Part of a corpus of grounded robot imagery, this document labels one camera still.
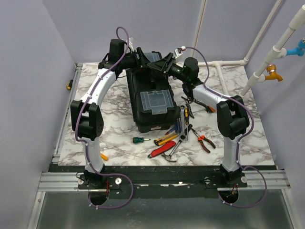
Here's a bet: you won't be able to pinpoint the steel claw hammer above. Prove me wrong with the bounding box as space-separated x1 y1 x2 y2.
162 140 182 163

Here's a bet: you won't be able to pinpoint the orange hex key set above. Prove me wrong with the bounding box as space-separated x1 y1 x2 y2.
206 107 216 113

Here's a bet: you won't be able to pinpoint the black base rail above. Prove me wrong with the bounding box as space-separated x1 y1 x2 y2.
49 166 277 199

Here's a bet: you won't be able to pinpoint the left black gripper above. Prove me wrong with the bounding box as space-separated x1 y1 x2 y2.
121 47 152 75

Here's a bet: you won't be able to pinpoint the green stubby screwdriver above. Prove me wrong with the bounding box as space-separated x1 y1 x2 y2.
132 137 151 144

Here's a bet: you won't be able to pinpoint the orange pipe tap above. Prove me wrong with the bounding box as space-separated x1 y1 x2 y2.
265 64 283 82

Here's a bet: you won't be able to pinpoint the blue pipe fitting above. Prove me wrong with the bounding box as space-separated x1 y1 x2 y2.
286 37 305 57

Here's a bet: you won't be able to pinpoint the blue clear-handled screwdriver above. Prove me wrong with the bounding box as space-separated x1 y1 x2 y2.
165 118 181 135

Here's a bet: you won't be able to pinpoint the aluminium frame rail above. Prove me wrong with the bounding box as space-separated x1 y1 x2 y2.
38 170 291 192

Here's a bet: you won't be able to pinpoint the yellow black knob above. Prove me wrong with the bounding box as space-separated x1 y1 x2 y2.
66 80 73 90

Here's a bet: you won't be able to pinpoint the white pvc pipe frame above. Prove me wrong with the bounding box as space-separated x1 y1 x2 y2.
198 0 305 97

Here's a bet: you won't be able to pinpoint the orange black pliers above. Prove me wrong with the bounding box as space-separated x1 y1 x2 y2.
192 128 216 153

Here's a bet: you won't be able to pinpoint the black yellow wire stripper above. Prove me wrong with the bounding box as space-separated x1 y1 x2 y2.
181 96 213 113

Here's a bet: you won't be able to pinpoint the ratchet wrench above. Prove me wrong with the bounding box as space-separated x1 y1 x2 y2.
179 124 193 141

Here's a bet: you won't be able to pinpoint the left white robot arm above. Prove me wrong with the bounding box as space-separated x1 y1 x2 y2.
70 38 139 188

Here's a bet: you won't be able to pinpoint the orange handled screwdriver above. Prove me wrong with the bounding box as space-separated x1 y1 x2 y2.
101 154 109 161

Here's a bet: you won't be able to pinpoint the black plastic toolbox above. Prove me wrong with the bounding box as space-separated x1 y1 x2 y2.
126 51 179 133

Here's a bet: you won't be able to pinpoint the yellow utility knife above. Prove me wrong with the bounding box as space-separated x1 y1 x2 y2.
154 133 179 146

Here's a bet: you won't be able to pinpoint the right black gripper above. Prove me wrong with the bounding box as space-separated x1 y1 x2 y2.
147 54 187 84

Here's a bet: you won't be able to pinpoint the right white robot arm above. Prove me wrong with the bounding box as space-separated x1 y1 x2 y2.
146 53 250 187

